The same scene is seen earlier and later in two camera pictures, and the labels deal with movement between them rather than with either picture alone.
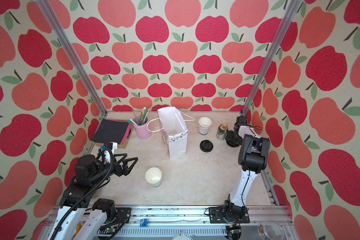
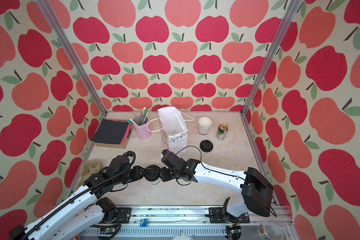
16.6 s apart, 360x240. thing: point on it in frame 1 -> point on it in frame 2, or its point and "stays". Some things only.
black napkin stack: (111, 131) stays
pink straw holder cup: (140, 122) stays
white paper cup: (204, 123) stays
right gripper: (233, 139) -> (165, 174)
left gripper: (125, 171) -> (138, 170)
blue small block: (143, 223) stays
